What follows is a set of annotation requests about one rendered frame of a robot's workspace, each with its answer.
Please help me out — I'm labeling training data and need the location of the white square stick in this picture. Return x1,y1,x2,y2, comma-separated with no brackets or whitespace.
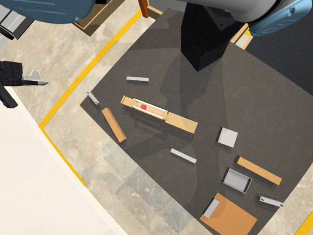
126,76,149,83
170,148,196,163

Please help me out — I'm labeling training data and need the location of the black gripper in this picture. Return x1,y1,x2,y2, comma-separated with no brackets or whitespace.
0,61,48,86

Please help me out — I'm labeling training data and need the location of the orange flat bar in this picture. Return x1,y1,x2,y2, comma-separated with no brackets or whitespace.
235,156,282,185
102,108,127,143

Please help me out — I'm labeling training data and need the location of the light grey flat bar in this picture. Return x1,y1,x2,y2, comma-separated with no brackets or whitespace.
257,195,285,207
86,91,100,105

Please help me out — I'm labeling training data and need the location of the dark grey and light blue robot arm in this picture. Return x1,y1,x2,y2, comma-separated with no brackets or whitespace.
0,0,312,109

